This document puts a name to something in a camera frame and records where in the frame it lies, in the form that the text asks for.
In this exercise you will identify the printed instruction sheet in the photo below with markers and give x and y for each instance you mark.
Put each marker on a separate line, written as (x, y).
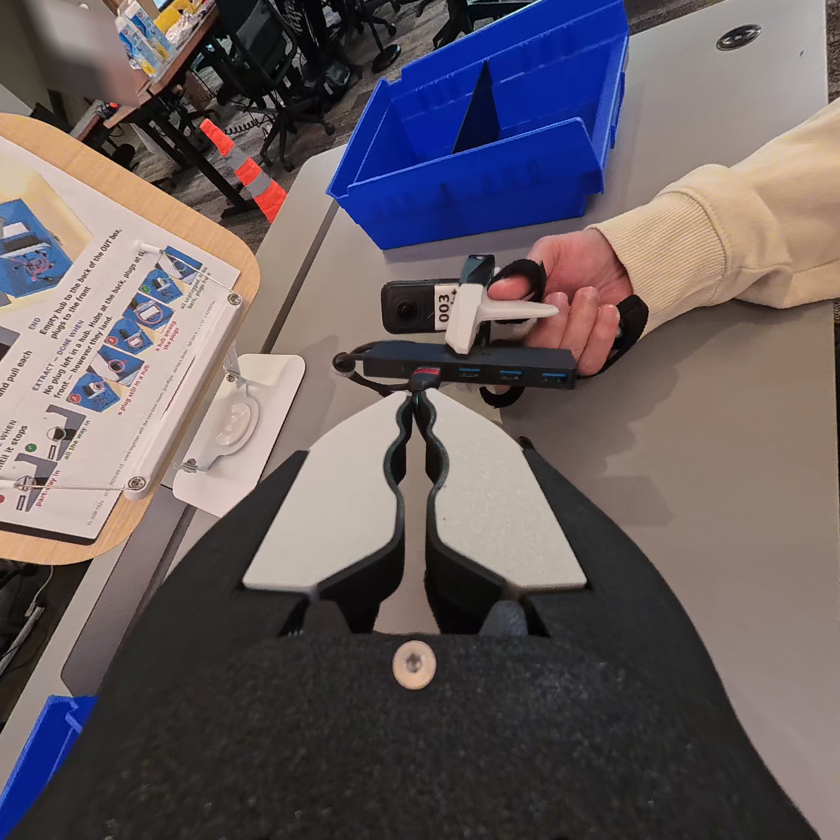
(98, 315)

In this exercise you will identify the orange traffic cone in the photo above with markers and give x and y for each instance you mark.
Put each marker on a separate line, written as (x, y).
(256, 180)

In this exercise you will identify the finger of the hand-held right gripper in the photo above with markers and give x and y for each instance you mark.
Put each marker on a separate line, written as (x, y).
(467, 321)

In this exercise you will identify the person's right hand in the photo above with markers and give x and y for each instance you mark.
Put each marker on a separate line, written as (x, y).
(584, 282)

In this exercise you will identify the black office chair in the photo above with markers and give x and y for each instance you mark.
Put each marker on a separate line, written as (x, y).
(374, 33)
(275, 65)

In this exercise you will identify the person's right forearm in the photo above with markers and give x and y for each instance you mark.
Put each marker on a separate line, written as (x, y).
(735, 216)

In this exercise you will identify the blue white packages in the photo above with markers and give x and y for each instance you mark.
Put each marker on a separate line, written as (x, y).
(141, 39)

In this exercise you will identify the blue plastic bin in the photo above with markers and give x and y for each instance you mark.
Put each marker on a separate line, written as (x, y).
(492, 190)
(46, 741)

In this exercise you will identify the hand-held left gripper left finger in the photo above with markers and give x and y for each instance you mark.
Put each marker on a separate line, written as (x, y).
(328, 518)

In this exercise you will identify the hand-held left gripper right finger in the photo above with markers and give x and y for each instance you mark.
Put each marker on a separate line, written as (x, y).
(499, 518)

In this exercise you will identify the wooden desk black legs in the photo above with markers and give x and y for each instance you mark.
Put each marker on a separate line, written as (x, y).
(170, 72)

